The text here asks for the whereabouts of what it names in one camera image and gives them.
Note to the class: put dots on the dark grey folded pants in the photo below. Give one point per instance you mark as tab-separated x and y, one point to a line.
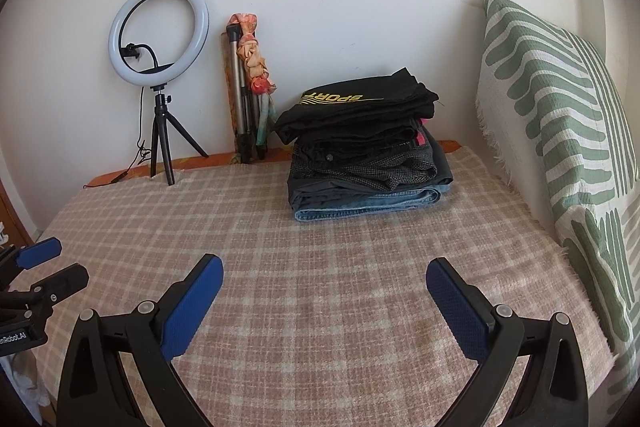
444	175

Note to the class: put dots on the left white knit glove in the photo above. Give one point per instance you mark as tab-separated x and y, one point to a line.
26	380

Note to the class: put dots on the blue folded jeans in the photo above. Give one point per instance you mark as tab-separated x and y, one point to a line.
416	198

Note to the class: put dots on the silver folded tripod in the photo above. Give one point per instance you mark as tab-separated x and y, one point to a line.
244	100

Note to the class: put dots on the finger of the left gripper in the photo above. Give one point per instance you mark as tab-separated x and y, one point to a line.
31	256

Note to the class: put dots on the black mini tripod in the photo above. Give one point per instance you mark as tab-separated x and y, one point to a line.
160	138

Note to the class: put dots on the wooden door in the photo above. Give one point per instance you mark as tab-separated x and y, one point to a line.
12	224

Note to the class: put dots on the black folded garment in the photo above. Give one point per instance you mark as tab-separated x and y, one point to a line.
355	141

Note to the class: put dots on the pink plaid bed blanket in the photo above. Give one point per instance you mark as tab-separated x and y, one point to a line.
318	324

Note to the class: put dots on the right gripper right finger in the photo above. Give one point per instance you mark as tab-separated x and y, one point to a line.
553	388

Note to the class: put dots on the green striped pillow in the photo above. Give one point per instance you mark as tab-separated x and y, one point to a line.
551	110

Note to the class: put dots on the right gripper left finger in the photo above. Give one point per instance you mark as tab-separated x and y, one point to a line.
94	389

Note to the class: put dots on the houndstooth folded garment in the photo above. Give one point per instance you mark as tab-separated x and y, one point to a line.
381	173

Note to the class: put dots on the orange floral scarf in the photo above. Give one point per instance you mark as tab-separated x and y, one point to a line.
254	65

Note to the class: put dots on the black sport pants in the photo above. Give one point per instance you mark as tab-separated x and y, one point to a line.
399	94

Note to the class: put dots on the white ring light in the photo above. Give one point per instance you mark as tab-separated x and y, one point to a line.
153	42

